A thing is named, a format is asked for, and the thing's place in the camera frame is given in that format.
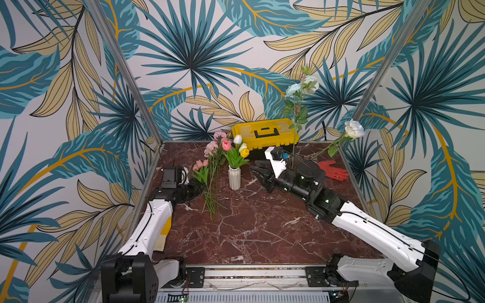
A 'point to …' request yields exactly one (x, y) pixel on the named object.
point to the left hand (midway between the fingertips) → (203, 188)
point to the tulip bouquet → (236, 153)
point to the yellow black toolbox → (259, 134)
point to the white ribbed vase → (235, 177)
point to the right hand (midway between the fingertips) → (254, 164)
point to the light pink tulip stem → (201, 166)
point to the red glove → (336, 173)
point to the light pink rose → (214, 151)
